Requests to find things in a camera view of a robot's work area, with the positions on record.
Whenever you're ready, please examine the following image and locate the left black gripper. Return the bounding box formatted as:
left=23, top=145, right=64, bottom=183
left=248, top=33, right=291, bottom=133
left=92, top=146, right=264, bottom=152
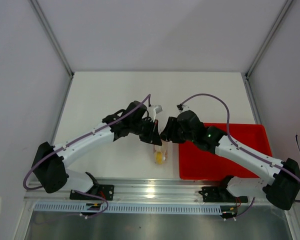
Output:
left=130, top=118, right=162, bottom=147

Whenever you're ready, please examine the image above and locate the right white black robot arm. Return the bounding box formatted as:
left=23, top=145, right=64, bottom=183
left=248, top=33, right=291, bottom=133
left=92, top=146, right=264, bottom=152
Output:
left=160, top=110, right=300, bottom=210

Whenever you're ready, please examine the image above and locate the aluminium mounting rail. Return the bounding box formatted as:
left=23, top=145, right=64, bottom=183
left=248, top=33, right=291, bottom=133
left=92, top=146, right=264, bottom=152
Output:
left=23, top=177, right=268, bottom=202

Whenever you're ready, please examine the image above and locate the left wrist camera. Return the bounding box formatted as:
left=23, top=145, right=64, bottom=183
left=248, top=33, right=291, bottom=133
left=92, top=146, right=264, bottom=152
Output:
left=147, top=105, right=163, bottom=122

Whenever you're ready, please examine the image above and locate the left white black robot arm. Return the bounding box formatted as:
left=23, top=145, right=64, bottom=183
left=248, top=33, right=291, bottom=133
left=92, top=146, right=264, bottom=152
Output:
left=31, top=101, right=162, bottom=200

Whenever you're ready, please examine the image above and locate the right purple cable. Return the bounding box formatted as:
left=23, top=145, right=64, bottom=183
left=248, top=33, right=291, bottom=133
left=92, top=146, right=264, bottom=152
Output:
left=176, top=93, right=300, bottom=221

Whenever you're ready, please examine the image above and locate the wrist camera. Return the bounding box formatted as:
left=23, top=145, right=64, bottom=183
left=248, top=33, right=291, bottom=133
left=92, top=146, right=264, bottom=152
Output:
left=176, top=104, right=190, bottom=114
left=147, top=105, right=163, bottom=122

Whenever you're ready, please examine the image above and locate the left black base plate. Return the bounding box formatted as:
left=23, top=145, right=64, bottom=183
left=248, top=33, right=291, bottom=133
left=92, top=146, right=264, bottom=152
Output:
left=69, top=184, right=115, bottom=201

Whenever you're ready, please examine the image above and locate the yellow toy pepper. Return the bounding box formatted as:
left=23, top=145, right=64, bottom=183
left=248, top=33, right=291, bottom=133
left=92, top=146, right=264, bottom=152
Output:
left=154, top=151, right=163, bottom=165

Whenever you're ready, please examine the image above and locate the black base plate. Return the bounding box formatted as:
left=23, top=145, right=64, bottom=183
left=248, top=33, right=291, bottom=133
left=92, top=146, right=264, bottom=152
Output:
left=198, top=186, right=248, bottom=203
left=69, top=184, right=115, bottom=201

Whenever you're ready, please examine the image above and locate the clear zip top bag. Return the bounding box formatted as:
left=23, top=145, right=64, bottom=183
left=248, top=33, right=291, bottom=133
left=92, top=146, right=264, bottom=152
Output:
left=153, top=137, right=174, bottom=166

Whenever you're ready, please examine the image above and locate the red plastic tray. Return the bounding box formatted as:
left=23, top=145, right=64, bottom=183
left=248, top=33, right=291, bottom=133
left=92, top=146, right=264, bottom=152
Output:
left=178, top=123, right=272, bottom=181

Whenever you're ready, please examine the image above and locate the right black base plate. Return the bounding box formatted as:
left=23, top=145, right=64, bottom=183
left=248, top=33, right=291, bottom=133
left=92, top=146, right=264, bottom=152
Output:
left=198, top=186, right=248, bottom=203

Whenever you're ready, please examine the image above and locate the white slotted cable duct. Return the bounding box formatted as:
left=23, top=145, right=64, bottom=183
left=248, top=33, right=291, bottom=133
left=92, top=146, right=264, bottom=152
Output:
left=34, top=201, right=222, bottom=216

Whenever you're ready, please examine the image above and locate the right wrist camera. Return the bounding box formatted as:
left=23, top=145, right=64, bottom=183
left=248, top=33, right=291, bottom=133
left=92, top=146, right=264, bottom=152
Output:
left=176, top=104, right=190, bottom=114

